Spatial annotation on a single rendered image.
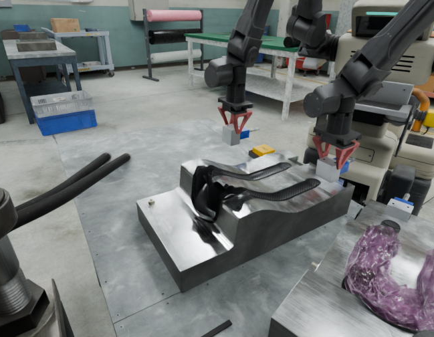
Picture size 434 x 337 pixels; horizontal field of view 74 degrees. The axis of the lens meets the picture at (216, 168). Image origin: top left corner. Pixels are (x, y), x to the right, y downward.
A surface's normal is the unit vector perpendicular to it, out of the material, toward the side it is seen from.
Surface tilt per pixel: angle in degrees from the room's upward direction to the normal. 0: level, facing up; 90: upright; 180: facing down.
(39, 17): 90
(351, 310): 0
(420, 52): 98
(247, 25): 80
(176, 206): 0
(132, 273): 0
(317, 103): 93
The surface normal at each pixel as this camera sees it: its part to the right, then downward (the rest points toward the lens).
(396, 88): -0.60, 0.38
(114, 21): 0.56, 0.41
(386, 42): -0.82, 0.11
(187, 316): 0.02, -0.88
